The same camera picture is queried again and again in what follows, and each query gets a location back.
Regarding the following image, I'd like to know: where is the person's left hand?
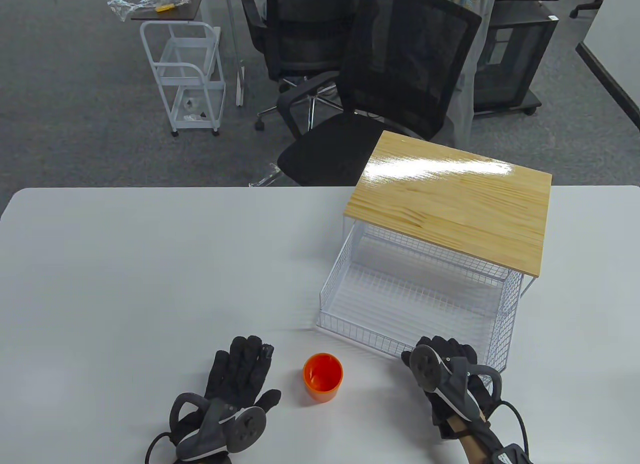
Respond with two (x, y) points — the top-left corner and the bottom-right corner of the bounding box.
(172, 336), (282, 443)

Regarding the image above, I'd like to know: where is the person's right hand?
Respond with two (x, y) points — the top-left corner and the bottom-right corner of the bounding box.
(401, 336), (493, 439)

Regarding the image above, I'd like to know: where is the orange plastic cup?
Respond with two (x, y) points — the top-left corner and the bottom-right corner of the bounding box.
(303, 353), (344, 403)

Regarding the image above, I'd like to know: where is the white mesh sliding drawer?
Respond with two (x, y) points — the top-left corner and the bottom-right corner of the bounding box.
(316, 224), (523, 373)

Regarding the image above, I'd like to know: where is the person's right forearm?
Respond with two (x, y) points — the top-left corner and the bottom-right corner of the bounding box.
(447, 415), (506, 464)

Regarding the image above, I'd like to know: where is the black mesh office chair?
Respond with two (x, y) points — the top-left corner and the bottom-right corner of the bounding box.
(249, 0), (483, 187)

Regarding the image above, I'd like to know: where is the grey right hand tracker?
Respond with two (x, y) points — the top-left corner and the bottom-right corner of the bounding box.
(409, 344), (503, 437)

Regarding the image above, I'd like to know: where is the grey hand tracker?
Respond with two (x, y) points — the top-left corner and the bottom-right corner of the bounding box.
(409, 344), (503, 437)
(169, 392), (268, 462)

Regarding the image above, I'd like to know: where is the grey left hand tracker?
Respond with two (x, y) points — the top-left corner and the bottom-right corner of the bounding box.
(169, 392), (268, 462)

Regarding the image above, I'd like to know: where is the white rolling cart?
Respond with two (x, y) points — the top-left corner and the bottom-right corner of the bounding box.
(140, 21), (227, 137)

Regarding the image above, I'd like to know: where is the black wheeled cabinet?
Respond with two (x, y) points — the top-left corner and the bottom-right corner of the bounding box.
(472, 0), (561, 117)

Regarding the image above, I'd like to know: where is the white desk with black edge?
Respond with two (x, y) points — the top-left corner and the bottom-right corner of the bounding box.
(575, 0), (640, 133)

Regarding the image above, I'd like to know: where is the dark wooden side table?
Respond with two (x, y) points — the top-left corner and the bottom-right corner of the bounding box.
(131, 0), (210, 22)

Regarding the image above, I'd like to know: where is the black chair base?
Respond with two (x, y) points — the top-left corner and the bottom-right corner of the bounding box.
(570, 0), (608, 19)

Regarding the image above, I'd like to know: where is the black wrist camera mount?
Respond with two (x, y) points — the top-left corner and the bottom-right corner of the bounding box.
(490, 441), (535, 464)

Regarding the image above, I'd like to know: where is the black left glove cable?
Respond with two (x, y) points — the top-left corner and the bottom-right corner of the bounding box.
(145, 431), (182, 464)

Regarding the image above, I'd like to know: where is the white metal post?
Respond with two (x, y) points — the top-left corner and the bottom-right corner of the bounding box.
(222, 0), (247, 107)

